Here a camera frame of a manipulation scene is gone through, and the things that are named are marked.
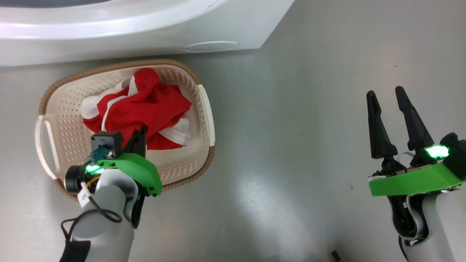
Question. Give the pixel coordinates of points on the cream perforated laundry basket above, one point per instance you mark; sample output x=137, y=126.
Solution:
x=65, y=109

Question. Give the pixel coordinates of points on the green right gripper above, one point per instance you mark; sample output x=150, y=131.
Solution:
x=411, y=183

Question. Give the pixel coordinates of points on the white front-load washing machine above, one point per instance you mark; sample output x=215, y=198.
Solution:
x=109, y=36

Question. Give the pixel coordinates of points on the small black floor object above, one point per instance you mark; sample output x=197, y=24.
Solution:
x=335, y=255

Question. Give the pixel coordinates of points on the round white filter cover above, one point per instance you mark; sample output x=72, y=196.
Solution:
x=211, y=46

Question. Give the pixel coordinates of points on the red and white garment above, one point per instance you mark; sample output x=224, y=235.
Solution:
x=145, y=105

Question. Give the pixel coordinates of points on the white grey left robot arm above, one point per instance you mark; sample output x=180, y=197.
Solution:
x=105, y=229

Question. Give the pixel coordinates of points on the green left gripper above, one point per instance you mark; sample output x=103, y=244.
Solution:
x=142, y=169

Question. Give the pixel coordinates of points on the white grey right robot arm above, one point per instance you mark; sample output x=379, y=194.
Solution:
x=444, y=225

